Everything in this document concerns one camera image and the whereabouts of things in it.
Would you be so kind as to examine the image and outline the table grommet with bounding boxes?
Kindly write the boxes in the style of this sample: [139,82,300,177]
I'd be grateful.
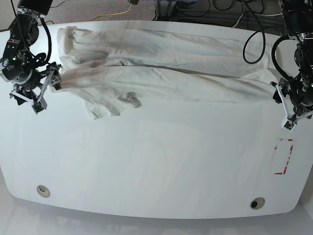
[250,197,265,210]
[37,185,50,198]

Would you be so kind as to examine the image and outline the right table grommet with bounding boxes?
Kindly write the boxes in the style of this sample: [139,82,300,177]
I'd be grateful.
[250,197,265,210]

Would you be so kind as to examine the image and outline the white cable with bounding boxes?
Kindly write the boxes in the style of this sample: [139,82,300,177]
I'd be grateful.
[231,11,284,29]

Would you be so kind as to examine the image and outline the left table grommet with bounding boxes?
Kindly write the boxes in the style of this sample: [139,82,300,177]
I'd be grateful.
[37,185,50,198]

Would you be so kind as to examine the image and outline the red tape rectangle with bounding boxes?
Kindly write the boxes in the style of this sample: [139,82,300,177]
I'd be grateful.
[271,139,294,175]

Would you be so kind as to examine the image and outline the white t-shirt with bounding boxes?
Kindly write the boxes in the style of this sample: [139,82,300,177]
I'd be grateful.
[57,27,277,119]

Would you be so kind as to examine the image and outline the yellow cable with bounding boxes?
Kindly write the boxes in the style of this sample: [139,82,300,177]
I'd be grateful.
[89,4,134,22]

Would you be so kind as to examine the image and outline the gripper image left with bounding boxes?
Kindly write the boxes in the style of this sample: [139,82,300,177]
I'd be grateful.
[0,13,62,114]

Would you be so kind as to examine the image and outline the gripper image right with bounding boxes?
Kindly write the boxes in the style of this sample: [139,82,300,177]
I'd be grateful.
[271,33,313,131]

